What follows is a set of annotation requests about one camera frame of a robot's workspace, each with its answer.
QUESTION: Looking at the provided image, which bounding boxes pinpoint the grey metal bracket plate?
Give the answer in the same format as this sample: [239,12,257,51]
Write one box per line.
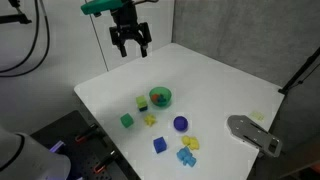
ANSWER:
[226,114,283,159]

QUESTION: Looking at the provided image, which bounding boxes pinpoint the green translucent bowl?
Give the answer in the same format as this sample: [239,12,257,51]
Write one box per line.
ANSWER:
[148,86,173,108]

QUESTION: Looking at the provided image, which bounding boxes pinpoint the purple ball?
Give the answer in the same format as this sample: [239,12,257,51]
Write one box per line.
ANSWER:
[173,115,189,132]

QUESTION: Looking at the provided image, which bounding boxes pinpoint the green cube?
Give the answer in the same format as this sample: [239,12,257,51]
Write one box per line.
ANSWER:
[119,112,135,129]

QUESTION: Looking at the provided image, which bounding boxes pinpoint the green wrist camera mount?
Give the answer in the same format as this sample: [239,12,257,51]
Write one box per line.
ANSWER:
[80,0,125,18]

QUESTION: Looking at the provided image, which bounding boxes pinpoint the lime and blue block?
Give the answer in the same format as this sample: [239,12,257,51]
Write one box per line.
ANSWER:
[135,94,149,113]

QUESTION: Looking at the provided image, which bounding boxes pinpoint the black tripod pole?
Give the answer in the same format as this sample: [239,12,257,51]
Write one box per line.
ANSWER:
[278,45,320,96]

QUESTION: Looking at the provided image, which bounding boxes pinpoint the pale yellow small tag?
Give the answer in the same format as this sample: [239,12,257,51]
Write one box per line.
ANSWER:
[249,110,265,122]

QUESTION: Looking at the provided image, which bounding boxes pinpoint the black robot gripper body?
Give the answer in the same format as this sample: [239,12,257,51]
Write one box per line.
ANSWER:
[108,0,153,47]

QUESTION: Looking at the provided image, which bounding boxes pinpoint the light blue foam toy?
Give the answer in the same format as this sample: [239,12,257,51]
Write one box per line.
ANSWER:
[176,146,198,168]

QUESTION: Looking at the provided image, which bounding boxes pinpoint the black perforated breadboard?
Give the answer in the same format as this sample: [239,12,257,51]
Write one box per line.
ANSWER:
[29,110,142,180]

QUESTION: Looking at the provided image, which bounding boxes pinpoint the yellow jack toy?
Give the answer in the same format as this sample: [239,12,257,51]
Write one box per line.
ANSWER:
[143,113,157,128]

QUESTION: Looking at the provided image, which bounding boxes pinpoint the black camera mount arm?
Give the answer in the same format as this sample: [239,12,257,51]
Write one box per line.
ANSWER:
[0,0,33,25]

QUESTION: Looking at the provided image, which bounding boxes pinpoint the blue cube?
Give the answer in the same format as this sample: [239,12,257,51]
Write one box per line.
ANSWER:
[152,136,168,155]

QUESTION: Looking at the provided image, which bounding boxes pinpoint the yellow foam toy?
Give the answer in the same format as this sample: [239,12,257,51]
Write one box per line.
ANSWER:
[181,134,201,151]

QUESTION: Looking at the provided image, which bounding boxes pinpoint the orange and black clamp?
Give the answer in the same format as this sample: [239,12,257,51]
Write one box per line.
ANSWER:
[93,150,119,175]
[74,123,100,144]

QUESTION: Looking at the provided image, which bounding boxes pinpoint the small purple lit block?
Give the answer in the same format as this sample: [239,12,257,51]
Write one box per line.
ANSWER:
[49,139,66,154]

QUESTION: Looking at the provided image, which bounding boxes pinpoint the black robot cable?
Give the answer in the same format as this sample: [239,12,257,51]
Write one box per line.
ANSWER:
[0,0,40,74]
[0,0,51,79]

